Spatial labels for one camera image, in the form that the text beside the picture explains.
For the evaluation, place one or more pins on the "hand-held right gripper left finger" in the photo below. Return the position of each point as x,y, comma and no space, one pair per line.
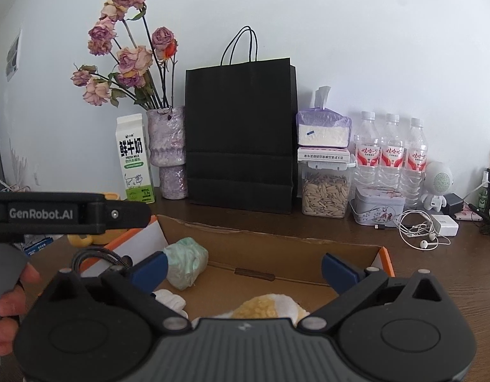
149,272

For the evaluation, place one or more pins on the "wall paper notice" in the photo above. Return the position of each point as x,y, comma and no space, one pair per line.
13,55

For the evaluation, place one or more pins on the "dried pink rose bouquet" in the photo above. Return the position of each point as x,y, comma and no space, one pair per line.
129,59

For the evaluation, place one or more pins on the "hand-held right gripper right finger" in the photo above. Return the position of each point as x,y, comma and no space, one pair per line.
339,275

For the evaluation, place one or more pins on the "yellow white plush toy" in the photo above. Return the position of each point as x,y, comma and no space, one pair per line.
265,306

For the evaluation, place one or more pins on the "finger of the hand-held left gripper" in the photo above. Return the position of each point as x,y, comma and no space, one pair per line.
121,215

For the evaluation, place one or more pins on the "cream cloth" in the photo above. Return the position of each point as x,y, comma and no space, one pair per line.
169,299

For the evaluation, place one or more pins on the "printed tin box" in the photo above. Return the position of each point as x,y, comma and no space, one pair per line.
378,207

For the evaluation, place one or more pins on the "small green bottle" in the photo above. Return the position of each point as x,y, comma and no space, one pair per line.
483,197

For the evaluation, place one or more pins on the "blue white packet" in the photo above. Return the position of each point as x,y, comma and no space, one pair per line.
38,245

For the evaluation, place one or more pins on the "purple tissue pack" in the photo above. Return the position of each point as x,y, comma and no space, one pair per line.
322,131

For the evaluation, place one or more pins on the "clear seed container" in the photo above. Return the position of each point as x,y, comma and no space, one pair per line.
324,191

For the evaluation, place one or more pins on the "red cardboard box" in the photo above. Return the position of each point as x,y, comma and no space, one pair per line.
269,254

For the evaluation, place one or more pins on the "black paper bag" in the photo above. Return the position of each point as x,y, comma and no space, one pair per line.
241,135

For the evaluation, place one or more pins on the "yellow mug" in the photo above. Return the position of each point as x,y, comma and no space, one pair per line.
84,239

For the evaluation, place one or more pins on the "clear water bottle red label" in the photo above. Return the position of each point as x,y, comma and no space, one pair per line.
415,155
392,153
367,151

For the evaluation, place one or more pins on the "black power adapter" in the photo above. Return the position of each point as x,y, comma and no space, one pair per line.
454,203

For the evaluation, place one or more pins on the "person's left hand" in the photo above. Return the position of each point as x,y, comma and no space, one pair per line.
12,302

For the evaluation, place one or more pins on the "white green milk carton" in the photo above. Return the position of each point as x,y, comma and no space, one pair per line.
134,159

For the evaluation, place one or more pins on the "white earphones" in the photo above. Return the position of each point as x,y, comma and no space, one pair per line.
418,230

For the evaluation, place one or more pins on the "iridescent plastic bag ball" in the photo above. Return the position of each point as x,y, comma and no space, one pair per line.
185,260

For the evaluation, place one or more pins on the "white robot speaker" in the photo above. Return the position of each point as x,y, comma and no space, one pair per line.
438,179

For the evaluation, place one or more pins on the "purple mottled vase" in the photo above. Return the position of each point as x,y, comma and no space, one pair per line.
167,147

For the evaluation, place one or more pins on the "white charger block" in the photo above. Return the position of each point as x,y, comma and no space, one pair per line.
446,225

